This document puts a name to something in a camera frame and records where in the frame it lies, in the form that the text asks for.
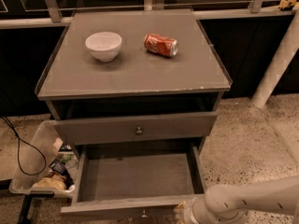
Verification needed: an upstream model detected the yellow chip bag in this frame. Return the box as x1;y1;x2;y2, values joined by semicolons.
35;173;66;190

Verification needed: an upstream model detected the white diagonal pole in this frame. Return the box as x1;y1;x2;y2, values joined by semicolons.
251;11;299;108

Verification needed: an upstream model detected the white ceramic bowl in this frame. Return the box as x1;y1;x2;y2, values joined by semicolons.
85;32;122;62

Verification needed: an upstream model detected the clear plastic storage bin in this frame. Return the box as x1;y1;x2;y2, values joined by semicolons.
9;120;76;198

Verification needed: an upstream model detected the grey top drawer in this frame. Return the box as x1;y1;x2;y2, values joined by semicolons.
52;111;217;146

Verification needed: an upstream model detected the crushed orange soda can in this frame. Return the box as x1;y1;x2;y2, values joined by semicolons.
144;34;178;58

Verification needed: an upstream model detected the black cable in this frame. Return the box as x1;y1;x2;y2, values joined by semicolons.
0;115;48;177

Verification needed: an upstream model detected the grey drawer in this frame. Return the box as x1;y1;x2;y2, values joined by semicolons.
52;111;217;146
62;139;204;222

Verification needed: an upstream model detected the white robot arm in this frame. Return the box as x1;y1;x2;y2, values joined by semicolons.
174;175;299;224

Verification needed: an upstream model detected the dark blue snack packet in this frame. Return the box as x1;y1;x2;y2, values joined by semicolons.
49;159;66;175

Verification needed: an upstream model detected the metal railing frame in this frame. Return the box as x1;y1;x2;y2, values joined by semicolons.
0;0;298;30

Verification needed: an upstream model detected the small yellow object on rail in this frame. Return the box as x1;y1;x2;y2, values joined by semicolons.
278;0;297;10

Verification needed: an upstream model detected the grey wooden nightstand cabinet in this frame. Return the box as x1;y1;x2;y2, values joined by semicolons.
35;8;234;154

